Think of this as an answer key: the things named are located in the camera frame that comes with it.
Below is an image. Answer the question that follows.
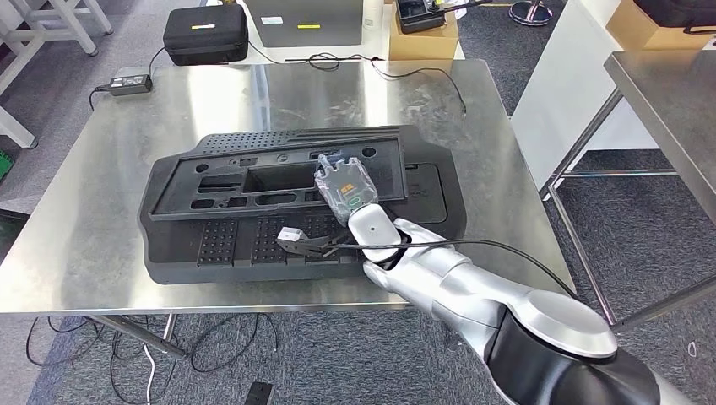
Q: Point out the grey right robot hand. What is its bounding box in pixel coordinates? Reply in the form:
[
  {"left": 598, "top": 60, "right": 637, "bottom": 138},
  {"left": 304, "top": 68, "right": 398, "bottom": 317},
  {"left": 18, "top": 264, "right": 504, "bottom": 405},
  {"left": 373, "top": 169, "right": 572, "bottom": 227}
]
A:
[{"left": 312, "top": 152, "right": 380, "bottom": 228}]

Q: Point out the black plastic frame panel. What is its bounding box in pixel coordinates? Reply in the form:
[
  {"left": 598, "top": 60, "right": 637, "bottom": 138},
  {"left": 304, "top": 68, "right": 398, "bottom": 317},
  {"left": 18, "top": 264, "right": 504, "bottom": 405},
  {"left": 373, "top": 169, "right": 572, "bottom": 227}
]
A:
[{"left": 148, "top": 135, "right": 409, "bottom": 223}]

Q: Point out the stainless steel workbench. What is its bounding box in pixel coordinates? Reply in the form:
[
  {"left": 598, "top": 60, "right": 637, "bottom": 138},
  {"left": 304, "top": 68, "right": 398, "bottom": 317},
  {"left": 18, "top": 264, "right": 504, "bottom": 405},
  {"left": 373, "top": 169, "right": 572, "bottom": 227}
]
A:
[{"left": 0, "top": 58, "right": 578, "bottom": 360}]

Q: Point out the black plastic engine cover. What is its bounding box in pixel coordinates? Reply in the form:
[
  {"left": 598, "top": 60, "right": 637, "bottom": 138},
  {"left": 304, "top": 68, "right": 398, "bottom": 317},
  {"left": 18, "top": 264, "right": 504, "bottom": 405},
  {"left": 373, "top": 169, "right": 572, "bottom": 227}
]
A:
[{"left": 137, "top": 123, "right": 468, "bottom": 286}]

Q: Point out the white desk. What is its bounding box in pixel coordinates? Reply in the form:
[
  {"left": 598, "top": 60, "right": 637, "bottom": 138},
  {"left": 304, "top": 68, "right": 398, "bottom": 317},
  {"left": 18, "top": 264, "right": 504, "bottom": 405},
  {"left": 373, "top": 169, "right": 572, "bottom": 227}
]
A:
[{"left": 207, "top": 0, "right": 466, "bottom": 65}]

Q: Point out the cardboard box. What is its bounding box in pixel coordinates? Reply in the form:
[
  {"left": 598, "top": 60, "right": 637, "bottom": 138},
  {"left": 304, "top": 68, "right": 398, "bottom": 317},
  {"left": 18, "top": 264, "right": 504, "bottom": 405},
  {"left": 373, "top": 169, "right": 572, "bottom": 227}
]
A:
[
  {"left": 605, "top": 0, "right": 716, "bottom": 52},
  {"left": 388, "top": 12, "right": 460, "bottom": 62}
]

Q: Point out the grey equipment box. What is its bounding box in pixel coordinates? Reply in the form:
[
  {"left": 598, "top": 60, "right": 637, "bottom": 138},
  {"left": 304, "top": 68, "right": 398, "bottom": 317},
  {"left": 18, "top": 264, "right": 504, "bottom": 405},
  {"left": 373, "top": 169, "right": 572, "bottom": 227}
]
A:
[{"left": 243, "top": 0, "right": 365, "bottom": 49}]

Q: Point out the black electronic device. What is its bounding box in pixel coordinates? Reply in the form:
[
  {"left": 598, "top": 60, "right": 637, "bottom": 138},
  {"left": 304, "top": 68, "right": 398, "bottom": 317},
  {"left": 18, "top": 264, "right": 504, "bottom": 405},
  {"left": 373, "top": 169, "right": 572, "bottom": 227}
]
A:
[{"left": 395, "top": 0, "right": 493, "bottom": 35}]

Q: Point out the black carrying case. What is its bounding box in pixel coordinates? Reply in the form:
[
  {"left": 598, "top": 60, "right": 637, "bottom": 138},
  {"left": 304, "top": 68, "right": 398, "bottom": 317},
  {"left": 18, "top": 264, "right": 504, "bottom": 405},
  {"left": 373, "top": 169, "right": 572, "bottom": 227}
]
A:
[{"left": 162, "top": 4, "right": 250, "bottom": 67}]

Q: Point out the black power strip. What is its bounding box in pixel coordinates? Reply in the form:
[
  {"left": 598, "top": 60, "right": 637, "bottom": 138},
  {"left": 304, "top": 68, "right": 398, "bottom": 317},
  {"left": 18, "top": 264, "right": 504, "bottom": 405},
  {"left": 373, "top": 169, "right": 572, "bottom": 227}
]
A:
[{"left": 244, "top": 381, "right": 274, "bottom": 405}]

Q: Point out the white cabinet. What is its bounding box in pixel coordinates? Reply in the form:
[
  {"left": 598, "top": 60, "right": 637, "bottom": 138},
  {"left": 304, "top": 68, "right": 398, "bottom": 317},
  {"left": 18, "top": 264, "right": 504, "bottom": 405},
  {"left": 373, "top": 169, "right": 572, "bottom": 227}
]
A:
[{"left": 510, "top": 0, "right": 661, "bottom": 192}]

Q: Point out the black power adapter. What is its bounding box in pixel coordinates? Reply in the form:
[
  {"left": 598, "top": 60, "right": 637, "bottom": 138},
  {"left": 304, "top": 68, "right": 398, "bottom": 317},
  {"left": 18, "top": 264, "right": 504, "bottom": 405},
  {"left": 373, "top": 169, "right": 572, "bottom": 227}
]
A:
[{"left": 107, "top": 73, "right": 154, "bottom": 97}]

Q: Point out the chrome stanchion base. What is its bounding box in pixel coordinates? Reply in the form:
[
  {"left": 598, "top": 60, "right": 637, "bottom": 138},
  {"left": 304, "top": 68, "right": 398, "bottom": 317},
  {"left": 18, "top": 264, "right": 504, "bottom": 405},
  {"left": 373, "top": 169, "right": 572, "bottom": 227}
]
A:
[{"left": 507, "top": 0, "right": 555, "bottom": 27}]

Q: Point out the stainless steel table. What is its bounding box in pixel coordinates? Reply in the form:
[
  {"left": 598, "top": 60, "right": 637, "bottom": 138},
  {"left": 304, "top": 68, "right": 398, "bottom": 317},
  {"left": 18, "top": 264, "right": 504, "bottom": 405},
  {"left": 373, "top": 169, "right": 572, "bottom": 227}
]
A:
[{"left": 540, "top": 50, "right": 716, "bottom": 331}]

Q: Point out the black flat floor object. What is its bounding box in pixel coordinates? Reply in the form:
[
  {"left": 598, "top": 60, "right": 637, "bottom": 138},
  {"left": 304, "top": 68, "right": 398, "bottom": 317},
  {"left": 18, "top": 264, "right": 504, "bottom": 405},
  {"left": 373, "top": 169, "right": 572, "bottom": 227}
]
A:
[{"left": 0, "top": 209, "right": 30, "bottom": 264}]

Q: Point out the black bag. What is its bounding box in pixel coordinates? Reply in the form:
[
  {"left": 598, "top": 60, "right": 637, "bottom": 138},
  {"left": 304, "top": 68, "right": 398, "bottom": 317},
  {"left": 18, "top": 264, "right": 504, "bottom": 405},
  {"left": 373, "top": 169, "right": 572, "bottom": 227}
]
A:
[{"left": 633, "top": 0, "right": 716, "bottom": 35}]

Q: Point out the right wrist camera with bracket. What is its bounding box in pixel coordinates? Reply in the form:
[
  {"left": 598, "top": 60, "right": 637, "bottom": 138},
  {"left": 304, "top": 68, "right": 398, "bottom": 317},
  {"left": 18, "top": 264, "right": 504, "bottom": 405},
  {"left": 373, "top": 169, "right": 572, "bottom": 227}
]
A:
[{"left": 276, "top": 226, "right": 350, "bottom": 259}]

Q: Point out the thin black cable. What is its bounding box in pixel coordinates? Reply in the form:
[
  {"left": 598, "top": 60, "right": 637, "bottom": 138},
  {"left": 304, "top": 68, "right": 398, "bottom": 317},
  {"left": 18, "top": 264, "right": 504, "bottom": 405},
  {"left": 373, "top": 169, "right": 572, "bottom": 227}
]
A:
[{"left": 285, "top": 52, "right": 468, "bottom": 118}]

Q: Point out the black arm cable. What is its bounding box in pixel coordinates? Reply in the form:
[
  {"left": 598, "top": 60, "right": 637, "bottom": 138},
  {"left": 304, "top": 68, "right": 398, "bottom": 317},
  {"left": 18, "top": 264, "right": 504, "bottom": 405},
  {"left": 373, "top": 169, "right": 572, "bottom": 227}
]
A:
[{"left": 318, "top": 239, "right": 578, "bottom": 299}]

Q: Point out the black floor cable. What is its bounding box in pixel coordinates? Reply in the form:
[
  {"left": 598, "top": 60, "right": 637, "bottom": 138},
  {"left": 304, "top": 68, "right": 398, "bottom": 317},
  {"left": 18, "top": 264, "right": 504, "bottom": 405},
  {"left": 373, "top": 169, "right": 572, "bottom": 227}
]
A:
[{"left": 24, "top": 312, "right": 279, "bottom": 405}]

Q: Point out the white floor cable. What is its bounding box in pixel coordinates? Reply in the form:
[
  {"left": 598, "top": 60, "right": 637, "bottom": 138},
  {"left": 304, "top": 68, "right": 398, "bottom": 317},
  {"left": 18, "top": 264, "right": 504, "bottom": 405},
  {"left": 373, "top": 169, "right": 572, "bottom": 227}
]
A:
[{"left": 142, "top": 342, "right": 156, "bottom": 405}]

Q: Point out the black adapter cord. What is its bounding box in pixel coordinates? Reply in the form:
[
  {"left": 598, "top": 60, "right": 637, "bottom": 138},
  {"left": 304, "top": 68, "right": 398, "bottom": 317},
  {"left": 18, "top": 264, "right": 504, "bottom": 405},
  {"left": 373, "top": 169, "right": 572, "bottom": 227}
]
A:
[{"left": 88, "top": 47, "right": 168, "bottom": 111}]

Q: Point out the white frame furniture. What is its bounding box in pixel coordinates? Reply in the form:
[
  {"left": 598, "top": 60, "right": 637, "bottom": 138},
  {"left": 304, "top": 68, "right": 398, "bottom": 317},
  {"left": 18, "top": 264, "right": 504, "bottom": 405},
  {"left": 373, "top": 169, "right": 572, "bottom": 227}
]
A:
[{"left": 0, "top": 0, "right": 114, "bottom": 150}]

